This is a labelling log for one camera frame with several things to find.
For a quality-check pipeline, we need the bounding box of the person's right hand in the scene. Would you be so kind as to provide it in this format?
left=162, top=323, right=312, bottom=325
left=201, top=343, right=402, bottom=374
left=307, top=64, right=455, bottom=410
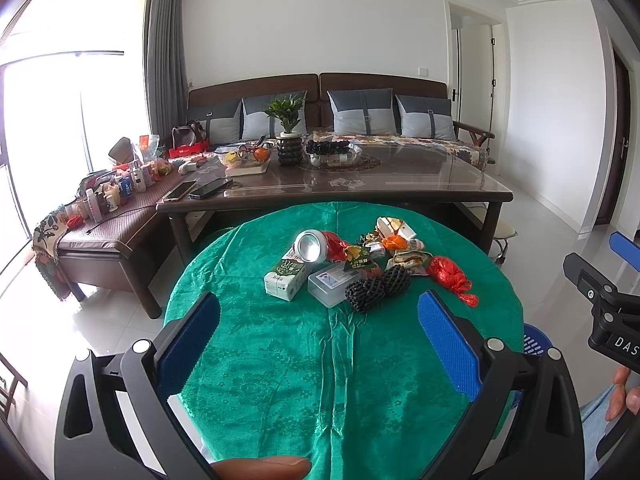
left=605, top=366, right=640, bottom=422

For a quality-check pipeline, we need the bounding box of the person's jeans leg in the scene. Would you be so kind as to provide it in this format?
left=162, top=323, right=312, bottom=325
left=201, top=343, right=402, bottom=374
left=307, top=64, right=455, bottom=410
left=580, top=385, right=615, bottom=480

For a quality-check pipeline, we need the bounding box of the orange white plastic bag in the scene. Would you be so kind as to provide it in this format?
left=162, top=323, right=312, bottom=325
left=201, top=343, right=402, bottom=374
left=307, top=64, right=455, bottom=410
left=381, top=234, right=409, bottom=252

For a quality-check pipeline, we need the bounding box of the fruit tray with orange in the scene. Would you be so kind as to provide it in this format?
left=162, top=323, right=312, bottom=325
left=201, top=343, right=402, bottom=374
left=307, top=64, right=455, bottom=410
left=215, top=141, right=272, bottom=178

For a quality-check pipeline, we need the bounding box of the potted green plant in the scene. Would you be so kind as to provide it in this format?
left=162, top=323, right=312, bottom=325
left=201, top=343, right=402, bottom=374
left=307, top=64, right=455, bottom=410
left=265, top=94, right=304, bottom=166

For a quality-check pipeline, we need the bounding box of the grey pillow far right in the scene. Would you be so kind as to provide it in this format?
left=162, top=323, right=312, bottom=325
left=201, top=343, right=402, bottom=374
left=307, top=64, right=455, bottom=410
left=396, top=94, right=457, bottom=141

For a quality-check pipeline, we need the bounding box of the grey pillow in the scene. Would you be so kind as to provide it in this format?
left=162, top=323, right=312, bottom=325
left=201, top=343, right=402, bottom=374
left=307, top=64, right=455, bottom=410
left=328, top=89, right=397, bottom=136
left=241, top=91, right=307, bottom=140
left=192, top=100, right=242, bottom=145
left=396, top=94, right=457, bottom=141

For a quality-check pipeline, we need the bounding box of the grey pillow far left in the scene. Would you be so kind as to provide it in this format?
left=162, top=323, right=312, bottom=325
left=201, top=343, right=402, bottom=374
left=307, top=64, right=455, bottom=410
left=192, top=100, right=242, bottom=145

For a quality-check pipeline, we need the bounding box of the white red paper bag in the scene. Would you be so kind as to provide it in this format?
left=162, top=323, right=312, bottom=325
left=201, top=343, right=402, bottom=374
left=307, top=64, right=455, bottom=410
left=375, top=217, right=416, bottom=240

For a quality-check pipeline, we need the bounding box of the beige rolling stool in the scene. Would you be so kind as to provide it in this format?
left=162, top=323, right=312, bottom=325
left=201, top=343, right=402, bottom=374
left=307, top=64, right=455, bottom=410
left=488, top=220, right=518, bottom=266

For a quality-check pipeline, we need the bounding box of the glass bowl of dark fruit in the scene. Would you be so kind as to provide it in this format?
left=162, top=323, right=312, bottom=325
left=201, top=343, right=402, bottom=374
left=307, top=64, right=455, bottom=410
left=305, top=140, right=362, bottom=169

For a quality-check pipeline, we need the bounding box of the yellow green chip bag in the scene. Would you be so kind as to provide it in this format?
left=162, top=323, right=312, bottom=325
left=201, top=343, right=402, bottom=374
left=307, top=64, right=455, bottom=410
left=386, top=250, right=433, bottom=276

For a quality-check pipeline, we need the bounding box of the green snack wrapper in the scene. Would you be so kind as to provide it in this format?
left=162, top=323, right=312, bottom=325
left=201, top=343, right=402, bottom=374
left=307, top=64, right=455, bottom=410
left=344, top=245, right=373, bottom=269

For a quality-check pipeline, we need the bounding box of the smartphone on table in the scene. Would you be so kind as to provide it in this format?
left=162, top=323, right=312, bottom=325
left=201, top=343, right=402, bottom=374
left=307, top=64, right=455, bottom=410
left=162, top=180, right=198, bottom=202

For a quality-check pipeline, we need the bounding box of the red plastic net bag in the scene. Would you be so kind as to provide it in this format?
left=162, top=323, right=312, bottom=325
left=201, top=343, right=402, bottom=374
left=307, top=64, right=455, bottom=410
left=426, top=256, right=478, bottom=308

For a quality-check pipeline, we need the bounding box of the green white tea box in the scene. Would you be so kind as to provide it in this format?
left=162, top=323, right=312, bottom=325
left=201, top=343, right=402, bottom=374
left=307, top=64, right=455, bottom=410
left=264, top=258, right=311, bottom=301

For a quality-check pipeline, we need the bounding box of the black remote control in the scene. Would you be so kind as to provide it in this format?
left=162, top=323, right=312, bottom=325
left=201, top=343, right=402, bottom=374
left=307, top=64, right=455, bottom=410
left=189, top=178, right=233, bottom=200

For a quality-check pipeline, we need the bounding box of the green tablecloth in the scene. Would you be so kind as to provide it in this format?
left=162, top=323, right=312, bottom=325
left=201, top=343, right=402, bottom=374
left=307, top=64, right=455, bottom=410
left=166, top=202, right=524, bottom=479

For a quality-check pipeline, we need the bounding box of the grey curtain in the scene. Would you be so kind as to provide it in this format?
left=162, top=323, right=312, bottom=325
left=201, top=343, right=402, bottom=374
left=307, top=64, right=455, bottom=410
left=144, top=0, right=188, bottom=148

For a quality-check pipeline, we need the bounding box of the crushed red soda can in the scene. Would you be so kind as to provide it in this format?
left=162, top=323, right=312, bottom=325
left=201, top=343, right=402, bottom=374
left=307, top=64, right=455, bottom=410
left=293, top=230, right=349, bottom=263

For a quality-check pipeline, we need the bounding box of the blue plastic trash basket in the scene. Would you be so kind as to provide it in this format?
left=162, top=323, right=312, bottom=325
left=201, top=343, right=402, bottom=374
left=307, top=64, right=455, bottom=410
left=523, top=324, right=552, bottom=356

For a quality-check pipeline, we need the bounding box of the person's left hand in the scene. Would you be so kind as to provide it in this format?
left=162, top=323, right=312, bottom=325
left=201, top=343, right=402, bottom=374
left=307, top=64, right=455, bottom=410
left=210, top=455, right=311, bottom=480

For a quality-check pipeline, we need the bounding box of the dark wooden coffee table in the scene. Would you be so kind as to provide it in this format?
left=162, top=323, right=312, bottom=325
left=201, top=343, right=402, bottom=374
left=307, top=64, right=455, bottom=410
left=156, top=145, right=513, bottom=263

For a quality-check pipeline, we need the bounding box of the brown wooden sofa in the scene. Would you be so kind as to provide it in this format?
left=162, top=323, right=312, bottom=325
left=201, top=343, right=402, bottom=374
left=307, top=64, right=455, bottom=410
left=186, top=71, right=497, bottom=172

